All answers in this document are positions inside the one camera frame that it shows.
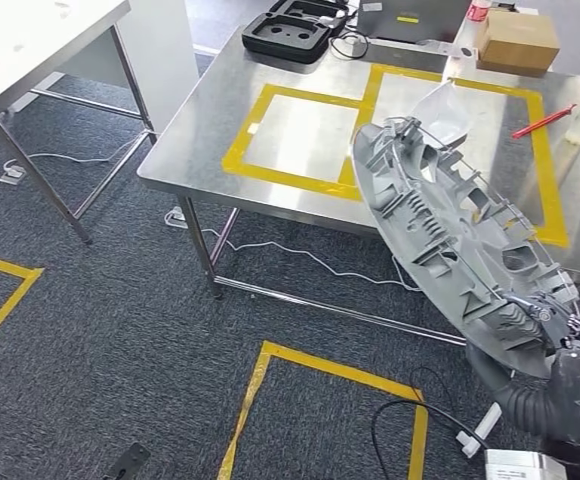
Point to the yellow tape double rectangle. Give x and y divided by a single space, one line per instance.
235 159

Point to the dark grey laptop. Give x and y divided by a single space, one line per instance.
420 30

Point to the grey plastic wheel hubcap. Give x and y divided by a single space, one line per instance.
445 232

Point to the brown cardboard box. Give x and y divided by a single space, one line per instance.
515 40

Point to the stainless steel workbench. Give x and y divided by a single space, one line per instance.
210 132

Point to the yellow floor tape square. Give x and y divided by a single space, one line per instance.
345 374

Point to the white desk side panel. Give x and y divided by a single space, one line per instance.
160 60

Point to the white table with metal legs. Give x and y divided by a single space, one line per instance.
20 53

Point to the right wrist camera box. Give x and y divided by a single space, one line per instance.
520 467

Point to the flat black plate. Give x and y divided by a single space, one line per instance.
130 460

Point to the black foam case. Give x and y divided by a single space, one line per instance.
280 40

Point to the white plastic part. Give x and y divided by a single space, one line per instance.
442 116

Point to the white paper tag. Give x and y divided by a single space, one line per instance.
445 48

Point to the small white device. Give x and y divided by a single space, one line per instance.
330 21

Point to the red pen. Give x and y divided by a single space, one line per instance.
545 121

